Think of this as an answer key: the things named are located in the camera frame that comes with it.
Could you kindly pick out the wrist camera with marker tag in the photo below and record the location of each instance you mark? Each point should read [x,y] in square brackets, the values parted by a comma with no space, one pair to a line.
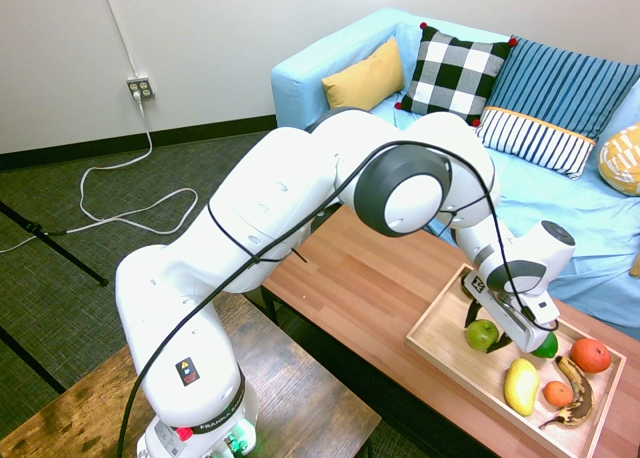
[475,284]

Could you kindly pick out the wall power outlet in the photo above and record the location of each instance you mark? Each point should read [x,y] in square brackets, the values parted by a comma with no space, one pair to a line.
[141,88]

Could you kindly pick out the green lime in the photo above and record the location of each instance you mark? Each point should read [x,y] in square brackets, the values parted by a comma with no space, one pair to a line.
[549,347]

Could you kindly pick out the plain yellow pillow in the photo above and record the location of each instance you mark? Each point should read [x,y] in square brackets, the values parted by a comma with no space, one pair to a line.
[365,78]

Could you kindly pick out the light blue sofa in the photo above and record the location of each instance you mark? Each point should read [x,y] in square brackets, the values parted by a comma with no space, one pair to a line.
[575,213]

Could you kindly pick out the brown object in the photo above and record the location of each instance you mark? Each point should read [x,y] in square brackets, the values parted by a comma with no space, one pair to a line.
[636,266]

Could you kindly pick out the small orange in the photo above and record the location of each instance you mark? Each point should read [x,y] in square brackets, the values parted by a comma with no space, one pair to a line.
[558,394]

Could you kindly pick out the yellow mango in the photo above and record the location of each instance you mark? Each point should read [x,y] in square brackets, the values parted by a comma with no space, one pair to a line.
[521,385]

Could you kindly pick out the green apple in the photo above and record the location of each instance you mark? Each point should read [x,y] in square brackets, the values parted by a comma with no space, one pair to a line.
[481,334]

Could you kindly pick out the red orange grapefruit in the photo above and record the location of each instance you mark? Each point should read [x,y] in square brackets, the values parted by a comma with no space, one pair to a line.
[591,355]

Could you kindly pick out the reddish wooden coffee table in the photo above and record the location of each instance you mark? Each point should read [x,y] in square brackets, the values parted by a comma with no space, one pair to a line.
[360,283]

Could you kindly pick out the yellow white patterned pillow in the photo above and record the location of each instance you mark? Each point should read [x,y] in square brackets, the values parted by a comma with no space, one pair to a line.
[622,160]

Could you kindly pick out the overripe spotted banana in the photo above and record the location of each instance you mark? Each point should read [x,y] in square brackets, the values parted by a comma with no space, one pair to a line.
[582,388]

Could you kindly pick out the black tripod leg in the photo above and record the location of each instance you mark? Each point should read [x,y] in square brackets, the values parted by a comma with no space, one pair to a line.
[75,260]
[32,360]

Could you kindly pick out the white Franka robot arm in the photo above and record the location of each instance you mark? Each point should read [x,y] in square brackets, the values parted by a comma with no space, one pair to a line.
[280,213]

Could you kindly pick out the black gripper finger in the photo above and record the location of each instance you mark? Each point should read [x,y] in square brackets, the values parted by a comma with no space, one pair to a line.
[501,344]
[472,313]

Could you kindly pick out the white wall conduit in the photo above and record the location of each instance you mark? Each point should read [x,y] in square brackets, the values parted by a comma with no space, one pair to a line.
[117,28]

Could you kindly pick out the light wooden tray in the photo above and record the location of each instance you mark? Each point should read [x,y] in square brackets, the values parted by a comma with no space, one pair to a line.
[445,333]

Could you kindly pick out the dark wooden robot stand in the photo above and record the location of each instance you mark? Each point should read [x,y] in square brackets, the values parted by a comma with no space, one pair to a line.
[300,383]

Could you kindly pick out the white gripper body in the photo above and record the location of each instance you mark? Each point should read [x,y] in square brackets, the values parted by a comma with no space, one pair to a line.
[525,328]

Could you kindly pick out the navy white striped pillow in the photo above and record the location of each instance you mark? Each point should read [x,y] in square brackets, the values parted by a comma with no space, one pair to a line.
[535,138]

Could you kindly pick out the black white checkered pillow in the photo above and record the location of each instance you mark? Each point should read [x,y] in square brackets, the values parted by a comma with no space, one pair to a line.
[455,73]

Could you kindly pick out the blue striped pillow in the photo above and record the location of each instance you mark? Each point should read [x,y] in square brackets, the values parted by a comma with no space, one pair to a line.
[565,88]

